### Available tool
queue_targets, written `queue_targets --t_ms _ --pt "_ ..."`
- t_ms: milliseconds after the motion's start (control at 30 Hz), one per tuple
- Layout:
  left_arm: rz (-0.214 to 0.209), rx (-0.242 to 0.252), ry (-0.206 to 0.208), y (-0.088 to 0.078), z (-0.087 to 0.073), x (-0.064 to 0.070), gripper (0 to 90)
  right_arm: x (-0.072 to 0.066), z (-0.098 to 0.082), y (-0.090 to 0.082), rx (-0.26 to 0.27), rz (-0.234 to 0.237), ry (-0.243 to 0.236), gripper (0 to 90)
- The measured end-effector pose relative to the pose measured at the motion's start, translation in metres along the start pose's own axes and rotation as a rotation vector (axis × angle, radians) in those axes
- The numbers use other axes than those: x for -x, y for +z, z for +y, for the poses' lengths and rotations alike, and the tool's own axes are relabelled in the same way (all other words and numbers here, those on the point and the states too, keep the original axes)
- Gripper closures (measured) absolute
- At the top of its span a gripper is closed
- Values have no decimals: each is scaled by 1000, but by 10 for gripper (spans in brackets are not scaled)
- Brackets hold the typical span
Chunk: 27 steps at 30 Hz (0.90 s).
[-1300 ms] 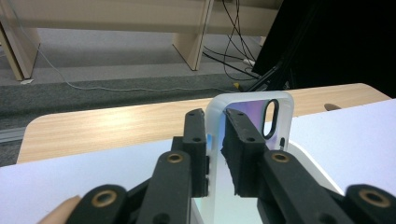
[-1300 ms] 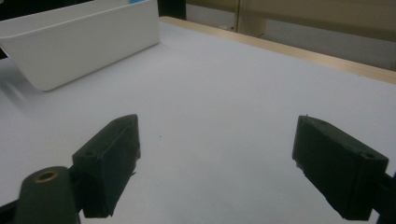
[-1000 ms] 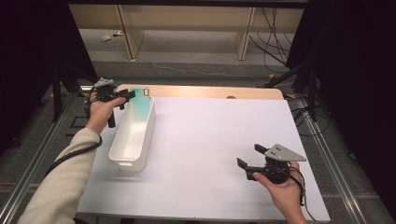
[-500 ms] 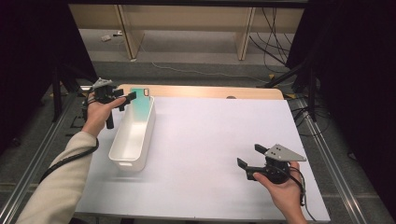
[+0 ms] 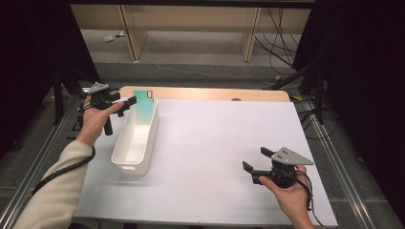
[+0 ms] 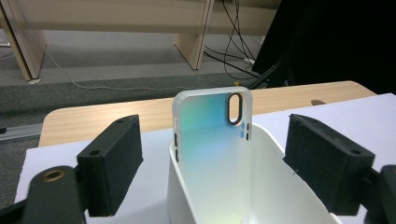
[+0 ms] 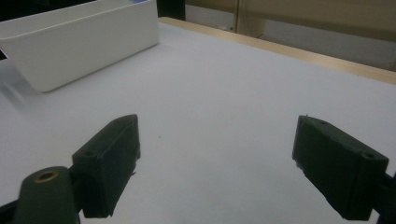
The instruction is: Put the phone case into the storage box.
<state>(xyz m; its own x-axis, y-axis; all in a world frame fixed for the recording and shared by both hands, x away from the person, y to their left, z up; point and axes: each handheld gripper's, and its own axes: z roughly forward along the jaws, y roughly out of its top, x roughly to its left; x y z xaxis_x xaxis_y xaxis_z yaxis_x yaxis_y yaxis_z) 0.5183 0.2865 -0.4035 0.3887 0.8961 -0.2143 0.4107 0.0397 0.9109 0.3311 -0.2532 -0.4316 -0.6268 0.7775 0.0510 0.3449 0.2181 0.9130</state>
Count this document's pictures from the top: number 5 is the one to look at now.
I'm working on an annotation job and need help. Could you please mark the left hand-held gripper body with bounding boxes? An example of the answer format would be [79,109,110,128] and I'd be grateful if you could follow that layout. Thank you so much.
[77,81,122,136]

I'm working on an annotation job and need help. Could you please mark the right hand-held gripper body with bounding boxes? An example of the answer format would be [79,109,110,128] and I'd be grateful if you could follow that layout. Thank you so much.
[250,146,315,189]

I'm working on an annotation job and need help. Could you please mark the white plastic bin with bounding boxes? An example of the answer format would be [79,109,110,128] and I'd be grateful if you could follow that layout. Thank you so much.
[110,96,160,177]

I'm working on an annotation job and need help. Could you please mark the person's left hand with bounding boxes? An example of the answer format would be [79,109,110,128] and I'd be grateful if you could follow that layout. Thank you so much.
[75,96,125,148]

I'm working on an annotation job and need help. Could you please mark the person's right hand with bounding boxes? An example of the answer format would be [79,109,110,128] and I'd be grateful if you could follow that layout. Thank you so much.
[258,173,315,229]

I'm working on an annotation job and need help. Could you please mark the white table sheet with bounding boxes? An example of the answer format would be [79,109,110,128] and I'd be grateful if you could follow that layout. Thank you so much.
[73,97,339,228]

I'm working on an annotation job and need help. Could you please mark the black metal stand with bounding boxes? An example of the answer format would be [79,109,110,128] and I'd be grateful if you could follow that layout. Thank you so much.
[269,58,327,126]

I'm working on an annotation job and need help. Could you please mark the black curtain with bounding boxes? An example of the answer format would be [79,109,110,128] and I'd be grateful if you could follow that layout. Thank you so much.
[0,0,99,154]
[292,0,405,223]

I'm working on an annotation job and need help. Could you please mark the light wooden desk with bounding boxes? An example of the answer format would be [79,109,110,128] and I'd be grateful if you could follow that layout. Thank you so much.
[69,3,312,63]

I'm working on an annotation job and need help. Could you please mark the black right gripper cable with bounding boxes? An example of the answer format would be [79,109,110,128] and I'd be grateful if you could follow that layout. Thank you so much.
[294,170,325,227]

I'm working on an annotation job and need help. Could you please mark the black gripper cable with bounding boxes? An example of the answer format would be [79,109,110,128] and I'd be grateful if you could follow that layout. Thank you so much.
[294,170,325,227]
[31,145,97,196]

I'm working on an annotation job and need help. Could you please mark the metal floor rail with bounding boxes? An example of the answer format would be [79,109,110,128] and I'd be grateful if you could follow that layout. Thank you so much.
[0,94,82,229]
[305,104,378,229]

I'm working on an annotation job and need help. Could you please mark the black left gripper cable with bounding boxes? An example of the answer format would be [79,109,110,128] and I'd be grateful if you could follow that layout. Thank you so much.
[31,145,97,196]

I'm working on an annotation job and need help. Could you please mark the black power cable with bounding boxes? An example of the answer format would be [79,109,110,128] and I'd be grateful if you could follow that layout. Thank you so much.
[267,7,297,55]
[253,35,293,67]

